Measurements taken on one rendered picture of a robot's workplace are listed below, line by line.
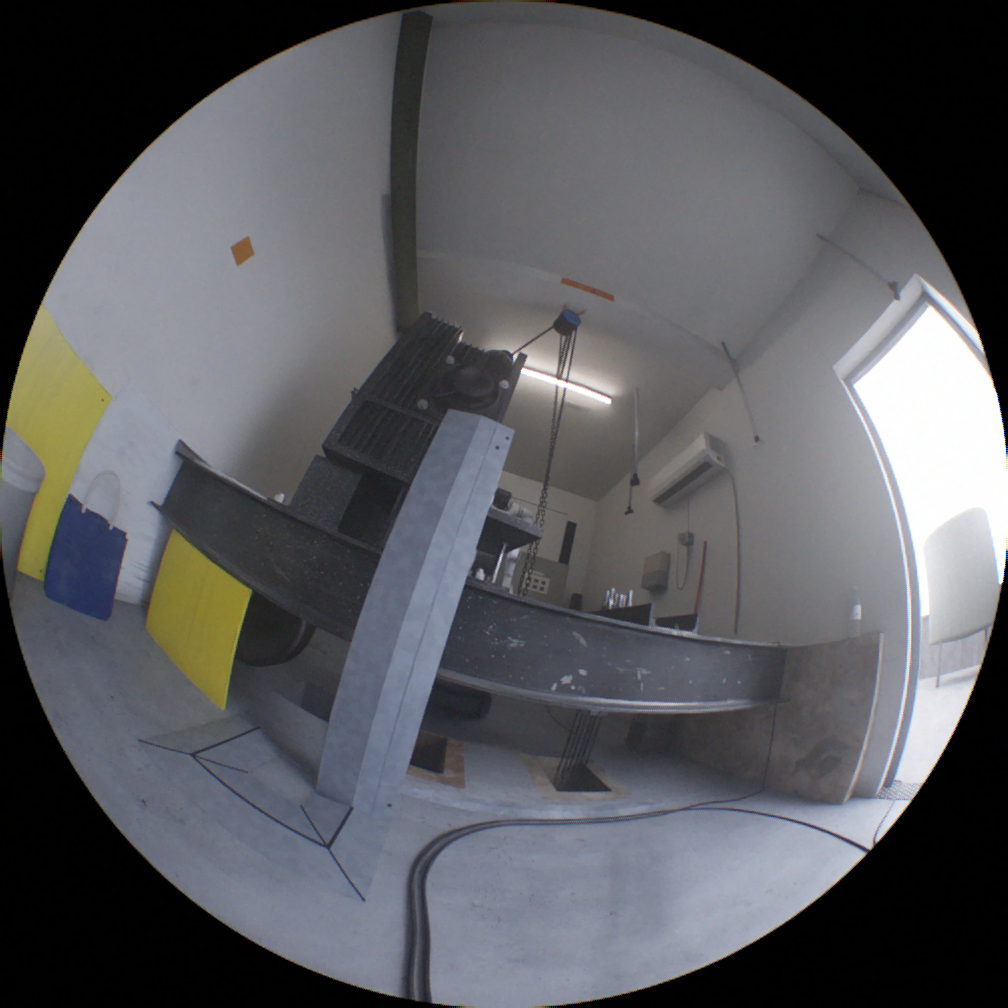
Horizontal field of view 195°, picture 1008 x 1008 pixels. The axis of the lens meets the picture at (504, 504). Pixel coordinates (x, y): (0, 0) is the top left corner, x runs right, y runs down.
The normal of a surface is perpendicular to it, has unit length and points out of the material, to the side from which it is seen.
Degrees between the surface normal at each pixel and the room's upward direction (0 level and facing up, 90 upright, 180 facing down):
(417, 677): 90
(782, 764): 90
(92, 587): 91
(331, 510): 90
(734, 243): 180
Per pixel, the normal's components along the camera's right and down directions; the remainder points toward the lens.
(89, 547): 0.97, 0.16
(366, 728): 0.03, -0.41
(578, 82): -0.27, 0.87
